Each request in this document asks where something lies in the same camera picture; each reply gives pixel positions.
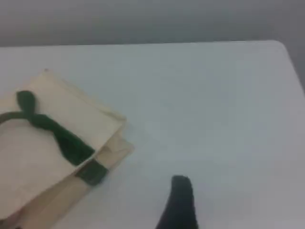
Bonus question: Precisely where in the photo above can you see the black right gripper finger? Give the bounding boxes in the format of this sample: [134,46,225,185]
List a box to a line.
[154,175,200,229]

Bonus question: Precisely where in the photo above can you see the white canvas bag green handles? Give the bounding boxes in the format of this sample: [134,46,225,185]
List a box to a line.
[0,68,135,229]

